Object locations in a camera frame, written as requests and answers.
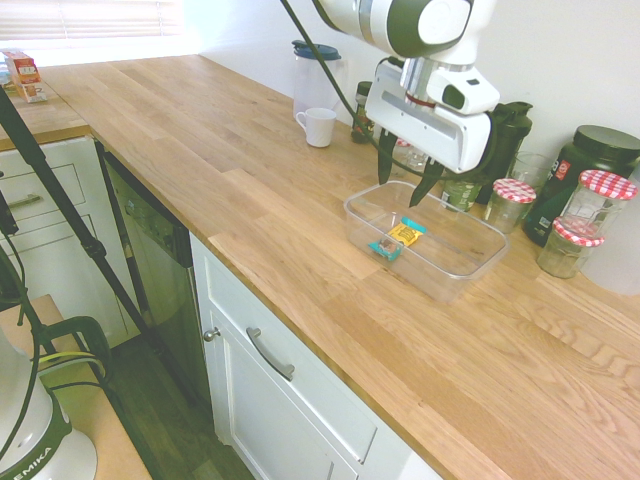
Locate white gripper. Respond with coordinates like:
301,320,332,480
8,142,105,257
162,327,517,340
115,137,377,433
364,60,494,209

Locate yellow and teal protein bar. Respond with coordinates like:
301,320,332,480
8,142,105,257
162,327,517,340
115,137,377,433
368,217,428,262

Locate clear plastic rectangular container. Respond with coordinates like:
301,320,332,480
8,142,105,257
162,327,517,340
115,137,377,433
342,179,510,304

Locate large black protein powder tub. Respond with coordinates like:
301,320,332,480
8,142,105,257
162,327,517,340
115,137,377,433
522,124,640,248

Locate spice jar with dark lid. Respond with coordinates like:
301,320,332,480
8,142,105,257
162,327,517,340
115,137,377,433
351,81,376,145

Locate dark green paper cup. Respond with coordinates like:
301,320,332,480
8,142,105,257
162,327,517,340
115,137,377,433
440,172,490,214

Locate white mug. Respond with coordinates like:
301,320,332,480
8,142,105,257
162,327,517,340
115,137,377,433
294,106,338,149

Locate black shaker bottle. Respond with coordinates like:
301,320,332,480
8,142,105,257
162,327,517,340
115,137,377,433
484,101,534,205

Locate short clear glass tumbler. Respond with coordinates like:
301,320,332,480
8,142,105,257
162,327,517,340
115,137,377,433
508,151,554,196

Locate clear pitcher with teal lid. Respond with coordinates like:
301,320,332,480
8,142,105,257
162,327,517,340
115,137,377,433
291,40,344,121

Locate large jar red checkered lid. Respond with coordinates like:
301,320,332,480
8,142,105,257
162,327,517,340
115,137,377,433
559,169,640,236

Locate dark dishwasher front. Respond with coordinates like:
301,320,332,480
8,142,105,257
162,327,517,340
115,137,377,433
97,144,211,406

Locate white kitchen cabinet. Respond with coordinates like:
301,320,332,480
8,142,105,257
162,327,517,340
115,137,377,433
189,232,441,480

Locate green clamp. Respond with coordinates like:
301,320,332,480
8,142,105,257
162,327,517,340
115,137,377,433
29,315,112,396

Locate white window blinds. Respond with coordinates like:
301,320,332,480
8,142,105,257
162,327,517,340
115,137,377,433
0,0,187,42

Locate orange and white carton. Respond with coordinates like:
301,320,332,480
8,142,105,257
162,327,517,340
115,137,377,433
9,82,49,105
2,49,41,89

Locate light wooden board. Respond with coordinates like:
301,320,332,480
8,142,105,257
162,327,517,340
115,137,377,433
0,294,151,480

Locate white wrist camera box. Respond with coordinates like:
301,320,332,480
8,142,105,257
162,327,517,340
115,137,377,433
427,64,501,116

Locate silver drawer handle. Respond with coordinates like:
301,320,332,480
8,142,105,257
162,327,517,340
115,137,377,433
5,193,44,210
245,327,296,382

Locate black camera tripod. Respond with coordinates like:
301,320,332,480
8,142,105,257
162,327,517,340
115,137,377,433
0,84,201,407

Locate yellow-green cable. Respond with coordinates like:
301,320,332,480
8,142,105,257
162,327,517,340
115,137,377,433
30,351,107,381

